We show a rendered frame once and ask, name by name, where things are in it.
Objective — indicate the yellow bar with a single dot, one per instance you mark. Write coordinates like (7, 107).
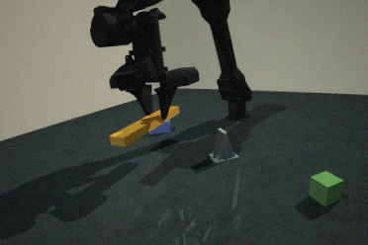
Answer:
(140, 128)

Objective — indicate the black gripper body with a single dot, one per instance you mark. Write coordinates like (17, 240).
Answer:
(183, 76)

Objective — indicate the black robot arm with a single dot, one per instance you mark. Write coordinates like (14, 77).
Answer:
(117, 26)

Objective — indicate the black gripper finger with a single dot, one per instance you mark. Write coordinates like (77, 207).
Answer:
(144, 97)
(165, 96)

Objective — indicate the green cube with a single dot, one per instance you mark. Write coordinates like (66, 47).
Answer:
(326, 188)

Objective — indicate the blue rectangular block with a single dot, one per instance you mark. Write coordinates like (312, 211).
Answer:
(165, 127)

